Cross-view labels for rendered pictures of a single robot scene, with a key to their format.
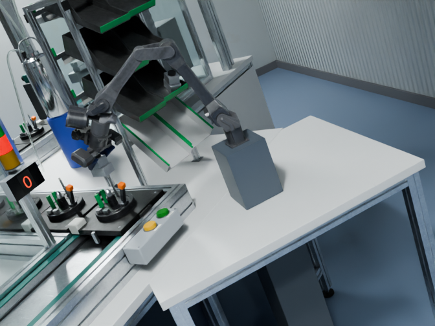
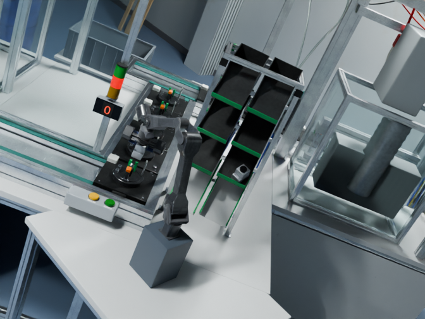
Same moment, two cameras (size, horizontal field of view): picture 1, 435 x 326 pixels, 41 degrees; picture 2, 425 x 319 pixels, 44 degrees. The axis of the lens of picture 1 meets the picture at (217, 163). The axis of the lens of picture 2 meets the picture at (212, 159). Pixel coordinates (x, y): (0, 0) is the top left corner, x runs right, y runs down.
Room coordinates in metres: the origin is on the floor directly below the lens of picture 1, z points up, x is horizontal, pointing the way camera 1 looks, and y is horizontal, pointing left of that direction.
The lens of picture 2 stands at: (0.62, -1.27, 2.24)
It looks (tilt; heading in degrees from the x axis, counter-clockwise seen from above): 27 degrees down; 46
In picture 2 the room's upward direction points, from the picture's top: 24 degrees clockwise
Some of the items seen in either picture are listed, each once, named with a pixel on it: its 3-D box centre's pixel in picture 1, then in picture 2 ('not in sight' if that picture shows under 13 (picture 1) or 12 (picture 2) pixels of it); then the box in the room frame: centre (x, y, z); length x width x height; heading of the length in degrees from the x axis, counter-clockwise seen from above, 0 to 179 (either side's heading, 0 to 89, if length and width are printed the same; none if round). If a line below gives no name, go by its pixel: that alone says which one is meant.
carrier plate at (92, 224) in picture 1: (117, 211); (126, 180); (1.78, 0.37, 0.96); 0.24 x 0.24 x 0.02; 51
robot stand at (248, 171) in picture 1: (246, 168); (160, 252); (1.73, -0.08, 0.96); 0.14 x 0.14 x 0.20; 13
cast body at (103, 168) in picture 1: (98, 164); (140, 147); (1.79, 0.37, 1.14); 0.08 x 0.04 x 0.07; 49
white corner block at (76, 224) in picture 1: (78, 226); (112, 160); (1.77, 0.51, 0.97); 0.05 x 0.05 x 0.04; 51
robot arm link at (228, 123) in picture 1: (226, 118); (176, 214); (1.72, -0.08, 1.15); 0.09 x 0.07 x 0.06; 179
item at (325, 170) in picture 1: (252, 193); (160, 270); (1.77, -0.07, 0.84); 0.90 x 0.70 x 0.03; 103
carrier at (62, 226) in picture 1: (61, 200); (142, 145); (1.94, 0.57, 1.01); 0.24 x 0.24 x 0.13; 51
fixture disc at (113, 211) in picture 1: (115, 206); (127, 176); (1.78, 0.37, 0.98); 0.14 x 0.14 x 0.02
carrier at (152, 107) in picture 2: not in sight; (162, 109); (2.26, 0.95, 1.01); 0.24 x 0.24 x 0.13; 51
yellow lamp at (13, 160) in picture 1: (9, 159); (114, 91); (1.71, 0.59, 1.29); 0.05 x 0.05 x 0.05
